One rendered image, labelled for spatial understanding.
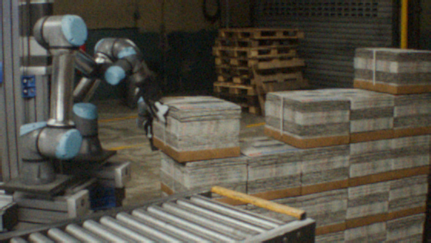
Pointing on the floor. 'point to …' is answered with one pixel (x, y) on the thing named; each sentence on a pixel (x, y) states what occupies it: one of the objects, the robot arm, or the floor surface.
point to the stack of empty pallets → (254, 49)
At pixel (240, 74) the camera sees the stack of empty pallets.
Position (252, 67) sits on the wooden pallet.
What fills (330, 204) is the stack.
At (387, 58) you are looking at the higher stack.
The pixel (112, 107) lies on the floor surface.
